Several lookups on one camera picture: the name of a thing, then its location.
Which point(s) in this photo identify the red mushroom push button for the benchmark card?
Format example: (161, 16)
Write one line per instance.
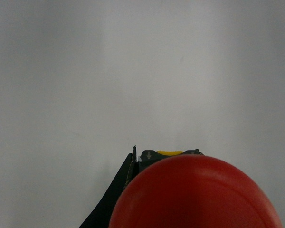
(193, 191)

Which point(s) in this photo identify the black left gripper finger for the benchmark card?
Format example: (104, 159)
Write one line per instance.
(101, 214)

